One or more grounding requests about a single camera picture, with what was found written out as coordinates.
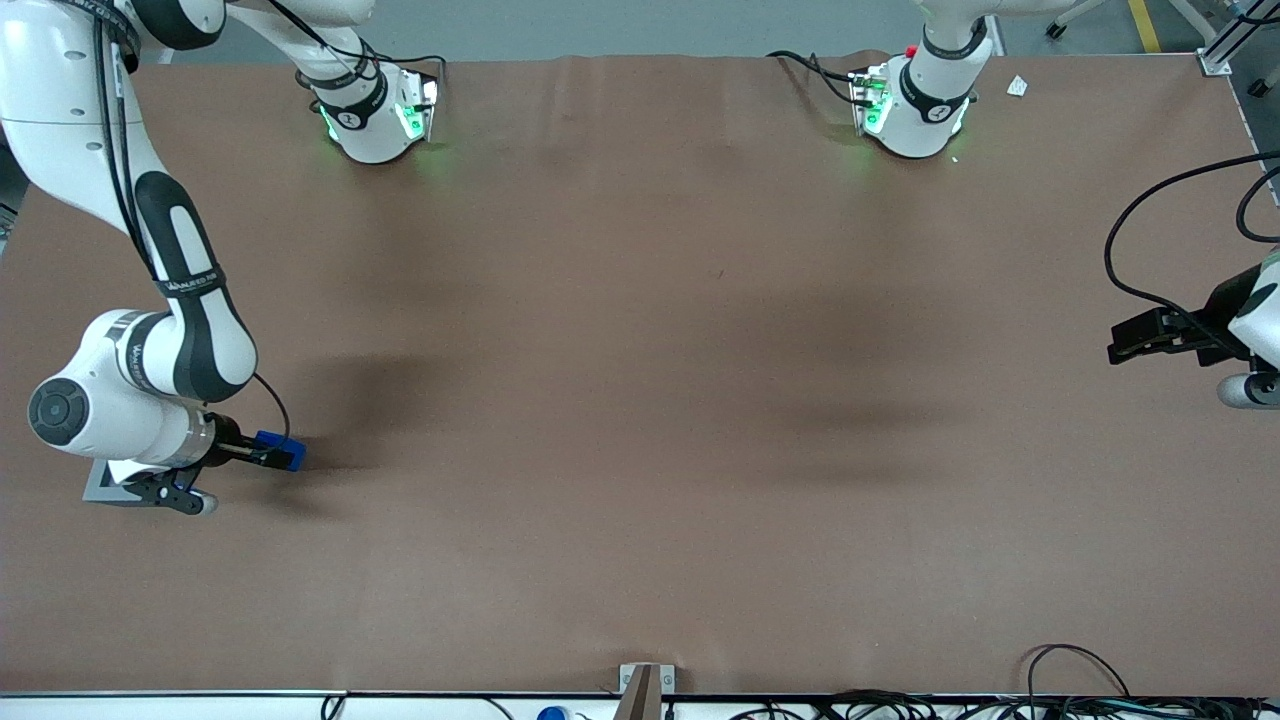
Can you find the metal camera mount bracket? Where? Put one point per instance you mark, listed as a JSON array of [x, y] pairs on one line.
[[645, 688]]

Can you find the white wheeled stand leg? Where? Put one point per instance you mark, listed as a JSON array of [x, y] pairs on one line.
[[1070, 15]]

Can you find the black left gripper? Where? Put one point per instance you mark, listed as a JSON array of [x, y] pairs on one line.
[[1217, 312]]

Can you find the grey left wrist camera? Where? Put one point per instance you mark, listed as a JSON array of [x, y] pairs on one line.
[[1245, 390]]

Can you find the table cover sheet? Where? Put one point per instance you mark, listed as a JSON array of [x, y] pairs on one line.
[[640, 400]]

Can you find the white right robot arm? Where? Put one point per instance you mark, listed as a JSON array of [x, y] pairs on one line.
[[190, 330]]

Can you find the blue round cap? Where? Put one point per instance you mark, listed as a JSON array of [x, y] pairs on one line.
[[552, 713]]

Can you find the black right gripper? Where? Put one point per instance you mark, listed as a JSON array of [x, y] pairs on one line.
[[227, 434]]

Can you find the aluminium frame post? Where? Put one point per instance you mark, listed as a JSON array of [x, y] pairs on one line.
[[1235, 35]]

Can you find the gray square base block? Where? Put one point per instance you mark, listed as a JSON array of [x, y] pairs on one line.
[[97, 492]]

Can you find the blue plastic part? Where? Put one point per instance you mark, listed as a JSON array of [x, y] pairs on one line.
[[268, 438]]

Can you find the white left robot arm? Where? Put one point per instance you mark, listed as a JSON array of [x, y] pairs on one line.
[[925, 120]]

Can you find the small white paper scrap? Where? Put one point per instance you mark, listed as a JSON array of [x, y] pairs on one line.
[[1017, 86]]

